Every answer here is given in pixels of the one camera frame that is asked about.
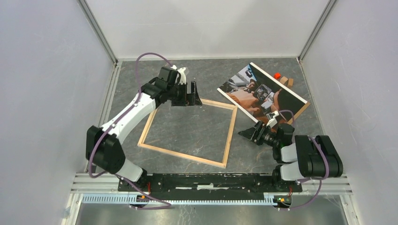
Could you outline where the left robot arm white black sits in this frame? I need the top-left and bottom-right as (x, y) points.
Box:
(85, 66), (202, 191)

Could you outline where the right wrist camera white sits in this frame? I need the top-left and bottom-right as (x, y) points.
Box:
(266, 111), (279, 128)

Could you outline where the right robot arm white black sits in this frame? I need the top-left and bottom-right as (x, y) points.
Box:
(239, 122), (344, 191)

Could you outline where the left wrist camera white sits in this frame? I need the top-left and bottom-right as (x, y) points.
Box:
(171, 65), (189, 85)

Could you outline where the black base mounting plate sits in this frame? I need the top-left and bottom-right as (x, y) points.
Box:
(135, 173), (303, 201)

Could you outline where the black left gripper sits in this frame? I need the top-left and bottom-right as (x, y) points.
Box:
(168, 82), (202, 107)

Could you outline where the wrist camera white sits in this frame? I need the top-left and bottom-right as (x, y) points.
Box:
(171, 65), (189, 85)
(266, 111), (279, 128)

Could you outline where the rectangular wooden block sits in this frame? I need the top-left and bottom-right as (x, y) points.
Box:
(287, 78), (294, 89)

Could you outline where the light wooden picture frame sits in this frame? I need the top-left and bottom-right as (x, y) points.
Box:
(137, 99), (238, 168)

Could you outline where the aluminium rail with comb strip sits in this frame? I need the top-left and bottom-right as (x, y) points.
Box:
(71, 173), (353, 206)

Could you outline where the printed photo with white border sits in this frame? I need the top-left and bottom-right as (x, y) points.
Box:
(217, 62), (308, 123)

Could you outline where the small wooden cube block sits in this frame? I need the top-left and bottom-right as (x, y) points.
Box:
(279, 76), (289, 85)

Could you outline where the brown cardboard backing board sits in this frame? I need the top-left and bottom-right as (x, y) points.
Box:
(289, 102), (311, 124)

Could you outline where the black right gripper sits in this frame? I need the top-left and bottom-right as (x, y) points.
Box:
(237, 120), (279, 147)

